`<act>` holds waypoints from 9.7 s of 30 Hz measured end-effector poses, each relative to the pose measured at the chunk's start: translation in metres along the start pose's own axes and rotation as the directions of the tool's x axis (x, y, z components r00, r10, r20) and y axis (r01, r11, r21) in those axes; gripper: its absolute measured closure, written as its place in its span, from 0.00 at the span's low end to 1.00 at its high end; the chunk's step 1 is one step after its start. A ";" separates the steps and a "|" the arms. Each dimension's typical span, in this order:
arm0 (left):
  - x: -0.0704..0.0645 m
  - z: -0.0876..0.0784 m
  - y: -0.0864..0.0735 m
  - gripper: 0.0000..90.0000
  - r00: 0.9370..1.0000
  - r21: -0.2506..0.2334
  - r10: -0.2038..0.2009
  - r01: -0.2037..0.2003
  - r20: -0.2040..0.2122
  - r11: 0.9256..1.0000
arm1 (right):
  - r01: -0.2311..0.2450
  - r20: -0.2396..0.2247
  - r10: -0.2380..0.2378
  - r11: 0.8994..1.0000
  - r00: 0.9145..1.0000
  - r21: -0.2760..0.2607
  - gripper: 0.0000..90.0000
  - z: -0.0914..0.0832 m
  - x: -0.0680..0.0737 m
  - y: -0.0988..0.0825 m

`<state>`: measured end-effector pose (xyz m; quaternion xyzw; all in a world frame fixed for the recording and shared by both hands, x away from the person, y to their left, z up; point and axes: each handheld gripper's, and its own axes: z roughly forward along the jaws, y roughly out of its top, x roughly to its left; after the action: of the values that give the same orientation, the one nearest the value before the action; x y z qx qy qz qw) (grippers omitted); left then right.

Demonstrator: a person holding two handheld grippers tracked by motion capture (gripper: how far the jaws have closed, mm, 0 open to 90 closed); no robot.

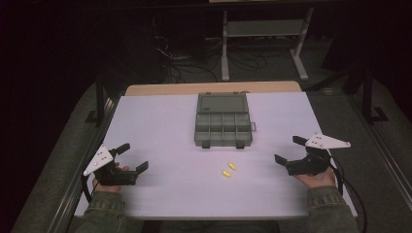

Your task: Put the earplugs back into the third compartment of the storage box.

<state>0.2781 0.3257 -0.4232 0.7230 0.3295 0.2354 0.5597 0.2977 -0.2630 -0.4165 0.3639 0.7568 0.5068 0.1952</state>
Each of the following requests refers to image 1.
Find grey metal stand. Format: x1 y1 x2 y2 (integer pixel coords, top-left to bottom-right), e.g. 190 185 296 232
221 7 315 82

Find grey compartment organizer box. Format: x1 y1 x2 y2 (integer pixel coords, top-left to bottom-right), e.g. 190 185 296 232
193 92 258 150

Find floor cables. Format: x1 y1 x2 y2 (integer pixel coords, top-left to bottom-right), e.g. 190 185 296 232
154 34 292 83

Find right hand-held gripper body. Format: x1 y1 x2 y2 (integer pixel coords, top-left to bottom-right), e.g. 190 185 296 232
287 133 352 177

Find person's right hand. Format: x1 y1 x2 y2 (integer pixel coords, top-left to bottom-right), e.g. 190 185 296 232
293 166 337 189

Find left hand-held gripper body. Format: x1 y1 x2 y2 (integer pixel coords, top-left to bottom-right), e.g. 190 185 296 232
83 145 138 187

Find black cable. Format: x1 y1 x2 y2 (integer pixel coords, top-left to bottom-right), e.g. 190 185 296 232
326 149 369 233
80 173 98 204

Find wooden table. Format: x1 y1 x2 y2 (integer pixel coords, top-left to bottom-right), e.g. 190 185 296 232
124 81 303 97

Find black metal stand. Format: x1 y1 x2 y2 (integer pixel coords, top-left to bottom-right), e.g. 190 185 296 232
85 76 118 127
360 62 390 125

